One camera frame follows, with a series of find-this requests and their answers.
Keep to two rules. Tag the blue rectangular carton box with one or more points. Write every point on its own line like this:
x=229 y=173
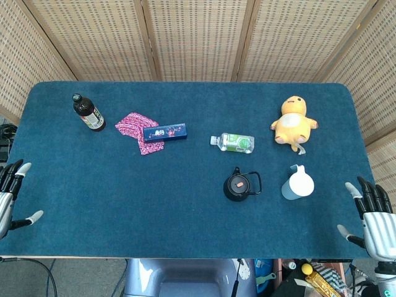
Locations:
x=165 y=132

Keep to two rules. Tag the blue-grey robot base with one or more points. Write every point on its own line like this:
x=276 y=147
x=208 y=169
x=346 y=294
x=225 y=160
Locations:
x=188 y=277

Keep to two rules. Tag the dark brown glass bottle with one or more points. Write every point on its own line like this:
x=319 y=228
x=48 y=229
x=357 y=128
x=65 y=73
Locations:
x=89 y=115

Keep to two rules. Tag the yellow plush toy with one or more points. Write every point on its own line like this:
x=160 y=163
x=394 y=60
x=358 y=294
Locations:
x=293 y=122

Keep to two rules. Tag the black teapot lid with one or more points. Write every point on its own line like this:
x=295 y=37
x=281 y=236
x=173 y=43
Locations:
x=239 y=184

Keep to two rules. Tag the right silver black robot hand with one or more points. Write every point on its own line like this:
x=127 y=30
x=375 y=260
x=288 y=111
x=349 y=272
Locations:
x=376 y=222

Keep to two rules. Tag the clear green-label water bottle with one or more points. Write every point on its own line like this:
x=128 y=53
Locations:
x=235 y=143

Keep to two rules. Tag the woven bamboo folding screen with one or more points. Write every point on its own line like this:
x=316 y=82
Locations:
x=198 y=40

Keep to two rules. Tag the yellow ball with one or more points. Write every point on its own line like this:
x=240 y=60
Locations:
x=306 y=268

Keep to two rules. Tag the red patterned cloth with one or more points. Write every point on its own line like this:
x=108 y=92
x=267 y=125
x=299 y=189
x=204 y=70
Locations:
x=136 y=130

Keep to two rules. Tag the yellow snack package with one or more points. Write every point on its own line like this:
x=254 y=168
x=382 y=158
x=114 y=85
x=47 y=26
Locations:
x=323 y=283

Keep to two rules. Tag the blue table cloth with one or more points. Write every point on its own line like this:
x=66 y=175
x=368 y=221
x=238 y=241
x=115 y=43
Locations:
x=154 y=201

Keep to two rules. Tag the white grey measuring cup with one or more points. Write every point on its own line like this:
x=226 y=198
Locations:
x=297 y=185

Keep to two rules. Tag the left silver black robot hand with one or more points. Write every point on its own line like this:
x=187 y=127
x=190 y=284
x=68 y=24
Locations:
x=6 y=201

